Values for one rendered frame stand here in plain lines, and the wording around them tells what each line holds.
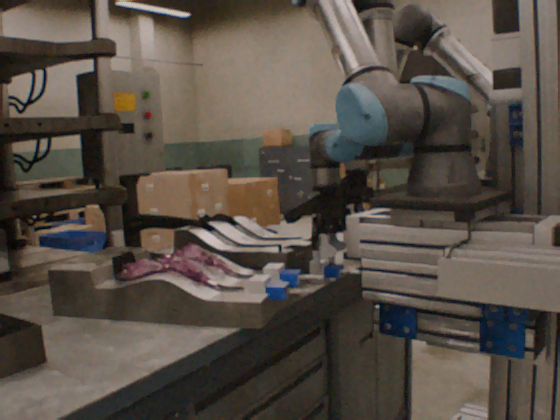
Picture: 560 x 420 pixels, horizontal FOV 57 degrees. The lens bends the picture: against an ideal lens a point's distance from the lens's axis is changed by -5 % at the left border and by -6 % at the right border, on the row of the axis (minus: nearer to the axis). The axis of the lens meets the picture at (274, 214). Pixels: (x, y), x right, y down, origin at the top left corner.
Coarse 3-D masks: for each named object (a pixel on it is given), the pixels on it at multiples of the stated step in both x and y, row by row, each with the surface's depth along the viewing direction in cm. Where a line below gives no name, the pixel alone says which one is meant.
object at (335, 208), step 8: (320, 192) 134; (328, 192) 134; (336, 192) 132; (344, 192) 133; (328, 200) 134; (336, 200) 133; (344, 200) 133; (320, 208) 135; (328, 208) 134; (336, 208) 133; (344, 208) 132; (312, 216) 134; (320, 216) 133; (328, 216) 132; (336, 216) 131; (344, 216) 134; (320, 224) 133; (328, 224) 134; (336, 224) 134; (344, 224) 135; (320, 232) 136; (336, 232) 132
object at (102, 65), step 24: (96, 0) 172; (0, 24) 210; (96, 24) 173; (96, 72) 175; (0, 96) 212; (96, 96) 177; (0, 144) 215; (0, 168) 216; (120, 216) 183; (24, 240) 222; (120, 240) 183
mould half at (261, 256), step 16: (224, 224) 160; (256, 224) 168; (176, 240) 153; (192, 240) 149; (208, 240) 147; (240, 240) 154; (256, 240) 156; (272, 240) 153; (288, 240) 149; (160, 256) 157; (224, 256) 144; (240, 256) 141; (256, 256) 138; (272, 256) 135; (288, 256) 134; (304, 256) 140; (304, 272) 140
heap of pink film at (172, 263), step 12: (180, 252) 128; (192, 252) 126; (204, 252) 128; (132, 264) 122; (144, 264) 122; (156, 264) 117; (168, 264) 115; (180, 264) 115; (192, 264) 117; (204, 264) 124; (216, 264) 124; (132, 276) 118; (144, 276) 116; (192, 276) 115; (204, 276) 115; (216, 288) 114
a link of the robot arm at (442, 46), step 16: (432, 16) 159; (432, 32) 159; (448, 32) 161; (432, 48) 162; (448, 48) 159; (464, 48) 159; (448, 64) 160; (464, 64) 157; (480, 64) 157; (464, 80) 159; (480, 80) 155; (480, 96) 157
